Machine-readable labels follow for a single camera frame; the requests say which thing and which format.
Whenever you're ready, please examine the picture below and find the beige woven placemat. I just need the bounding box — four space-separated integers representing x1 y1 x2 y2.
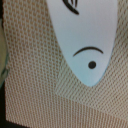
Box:
3 0 128 128

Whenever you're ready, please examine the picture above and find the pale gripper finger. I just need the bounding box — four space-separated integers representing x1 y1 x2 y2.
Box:
0 18 9 88

